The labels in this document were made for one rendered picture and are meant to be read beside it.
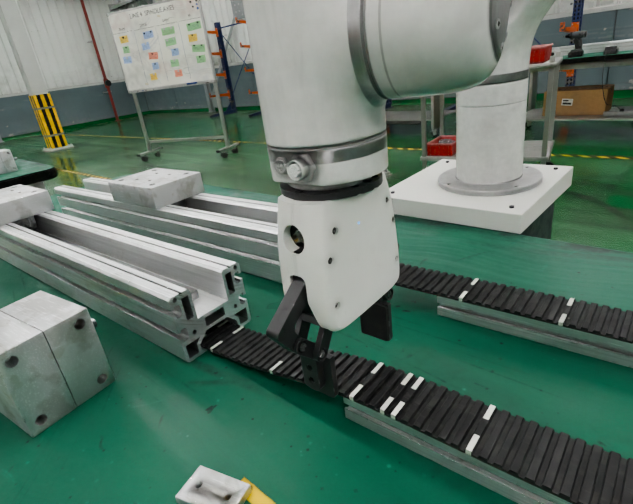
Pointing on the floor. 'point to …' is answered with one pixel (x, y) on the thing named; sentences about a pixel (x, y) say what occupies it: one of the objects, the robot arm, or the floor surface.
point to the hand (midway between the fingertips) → (350, 349)
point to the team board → (165, 55)
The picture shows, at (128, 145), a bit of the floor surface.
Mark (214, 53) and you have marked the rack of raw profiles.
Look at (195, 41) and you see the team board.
